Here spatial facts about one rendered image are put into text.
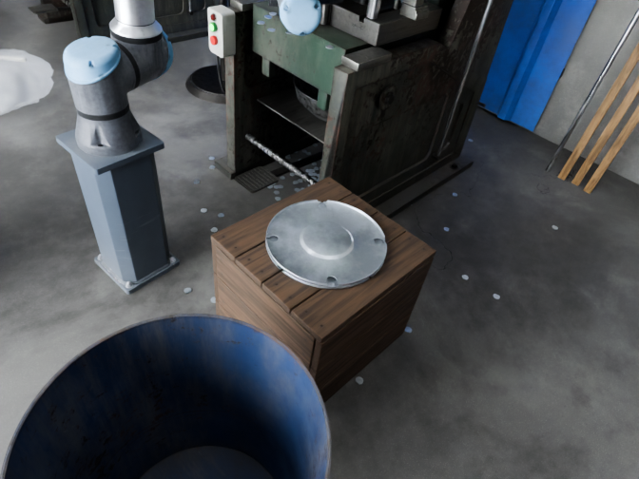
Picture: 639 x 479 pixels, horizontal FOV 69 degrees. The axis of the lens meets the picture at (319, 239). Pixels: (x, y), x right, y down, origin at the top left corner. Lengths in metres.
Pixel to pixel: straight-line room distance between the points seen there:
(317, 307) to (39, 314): 0.84
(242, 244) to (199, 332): 0.32
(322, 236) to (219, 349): 0.39
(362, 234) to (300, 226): 0.15
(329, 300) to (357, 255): 0.15
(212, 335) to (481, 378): 0.84
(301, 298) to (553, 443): 0.78
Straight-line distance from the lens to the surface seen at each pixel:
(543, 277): 1.81
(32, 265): 1.67
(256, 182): 1.60
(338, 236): 1.13
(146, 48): 1.24
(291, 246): 1.09
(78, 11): 2.84
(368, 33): 1.40
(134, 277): 1.49
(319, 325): 0.97
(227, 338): 0.85
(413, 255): 1.16
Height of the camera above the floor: 1.13
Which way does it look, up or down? 43 degrees down
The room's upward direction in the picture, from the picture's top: 9 degrees clockwise
